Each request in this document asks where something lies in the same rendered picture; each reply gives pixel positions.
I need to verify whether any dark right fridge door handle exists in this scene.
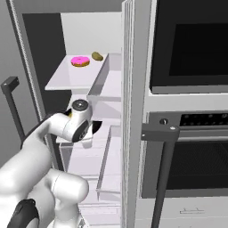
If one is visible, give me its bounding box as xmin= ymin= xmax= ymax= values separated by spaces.
xmin=141 ymin=123 xmax=181 ymax=228

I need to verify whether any black and silver oven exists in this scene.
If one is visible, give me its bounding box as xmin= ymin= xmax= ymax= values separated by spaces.
xmin=141 ymin=110 xmax=228 ymax=200

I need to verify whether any clear small fridge door bin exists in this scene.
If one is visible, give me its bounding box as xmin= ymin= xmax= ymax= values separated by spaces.
xmin=94 ymin=124 xmax=123 ymax=203

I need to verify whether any grey fridge door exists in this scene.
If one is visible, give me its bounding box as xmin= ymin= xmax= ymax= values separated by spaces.
xmin=0 ymin=0 xmax=58 ymax=171
xmin=120 ymin=0 xmax=158 ymax=228

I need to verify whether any clear fridge drawer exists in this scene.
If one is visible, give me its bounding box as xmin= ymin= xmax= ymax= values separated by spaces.
xmin=58 ymin=138 xmax=111 ymax=180

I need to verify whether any white fridge shelf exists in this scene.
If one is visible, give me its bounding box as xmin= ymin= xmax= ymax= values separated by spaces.
xmin=44 ymin=53 xmax=110 ymax=92

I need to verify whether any white drawer handle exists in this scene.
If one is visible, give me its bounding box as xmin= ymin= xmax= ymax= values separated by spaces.
xmin=179 ymin=207 xmax=206 ymax=215

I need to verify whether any white drawer front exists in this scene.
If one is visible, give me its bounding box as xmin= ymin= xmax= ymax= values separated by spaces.
xmin=134 ymin=197 xmax=228 ymax=228

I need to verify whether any black microwave oven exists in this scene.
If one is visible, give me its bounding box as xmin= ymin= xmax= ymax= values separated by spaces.
xmin=149 ymin=0 xmax=228 ymax=95

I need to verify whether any dark fridge door handle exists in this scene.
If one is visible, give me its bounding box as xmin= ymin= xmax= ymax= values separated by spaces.
xmin=141 ymin=123 xmax=181 ymax=228
xmin=0 ymin=76 xmax=27 ymax=144

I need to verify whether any dark left fridge door handle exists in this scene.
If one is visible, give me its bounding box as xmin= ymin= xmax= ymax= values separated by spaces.
xmin=0 ymin=76 xmax=27 ymax=144

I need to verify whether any grey right fridge door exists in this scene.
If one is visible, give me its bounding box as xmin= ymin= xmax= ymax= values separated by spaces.
xmin=120 ymin=0 xmax=158 ymax=228

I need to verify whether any pink frosted donut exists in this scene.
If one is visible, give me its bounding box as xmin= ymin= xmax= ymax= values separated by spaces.
xmin=70 ymin=55 xmax=91 ymax=69

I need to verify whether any olive brown oval food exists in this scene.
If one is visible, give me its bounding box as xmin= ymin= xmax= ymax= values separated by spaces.
xmin=91 ymin=51 xmax=104 ymax=62

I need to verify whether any grey fridge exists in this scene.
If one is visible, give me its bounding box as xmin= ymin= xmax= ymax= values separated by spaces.
xmin=20 ymin=11 xmax=123 ymax=228

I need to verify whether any clear large fridge door bin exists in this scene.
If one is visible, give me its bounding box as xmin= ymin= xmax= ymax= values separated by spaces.
xmin=85 ymin=53 xmax=123 ymax=120

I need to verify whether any grey left fridge door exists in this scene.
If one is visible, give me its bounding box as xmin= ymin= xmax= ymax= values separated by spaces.
xmin=0 ymin=0 xmax=58 ymax=171

